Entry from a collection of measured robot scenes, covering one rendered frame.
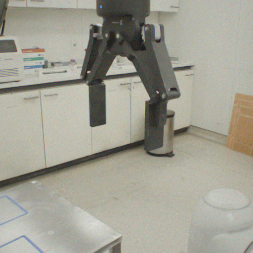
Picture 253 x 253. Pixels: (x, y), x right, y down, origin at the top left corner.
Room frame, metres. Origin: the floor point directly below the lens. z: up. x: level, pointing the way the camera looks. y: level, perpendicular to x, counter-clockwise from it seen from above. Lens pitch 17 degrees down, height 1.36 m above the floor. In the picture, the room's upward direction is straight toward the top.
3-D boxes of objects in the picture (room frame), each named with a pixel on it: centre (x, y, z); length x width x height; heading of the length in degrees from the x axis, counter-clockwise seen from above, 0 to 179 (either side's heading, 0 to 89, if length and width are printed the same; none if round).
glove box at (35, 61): (3.15, 0.91, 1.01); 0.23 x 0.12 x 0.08; 128
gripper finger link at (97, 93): (0.52, 0.04, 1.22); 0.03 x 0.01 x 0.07; 129
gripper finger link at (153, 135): (0.42, -0.04, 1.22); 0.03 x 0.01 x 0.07; 129
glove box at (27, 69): (3.14, 0.93, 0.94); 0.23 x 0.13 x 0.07; 134
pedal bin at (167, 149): (3.29, -0.40, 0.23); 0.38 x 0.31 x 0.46; 39
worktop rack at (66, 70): (2.95, 0.65, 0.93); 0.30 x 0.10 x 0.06; 121
